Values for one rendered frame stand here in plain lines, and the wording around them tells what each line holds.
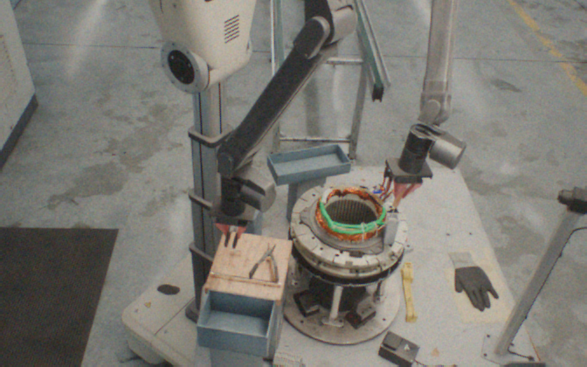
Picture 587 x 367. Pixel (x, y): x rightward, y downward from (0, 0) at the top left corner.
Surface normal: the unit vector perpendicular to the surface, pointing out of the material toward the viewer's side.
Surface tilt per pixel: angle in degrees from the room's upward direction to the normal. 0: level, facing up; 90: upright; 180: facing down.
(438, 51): 55
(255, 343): 90
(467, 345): 0
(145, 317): 0
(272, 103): 84
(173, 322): 0
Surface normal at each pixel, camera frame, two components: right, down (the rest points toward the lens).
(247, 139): -0.43, 0.34
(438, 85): -0.39, -0.01
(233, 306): -0.15, 0.63
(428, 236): 0.06, -0.76
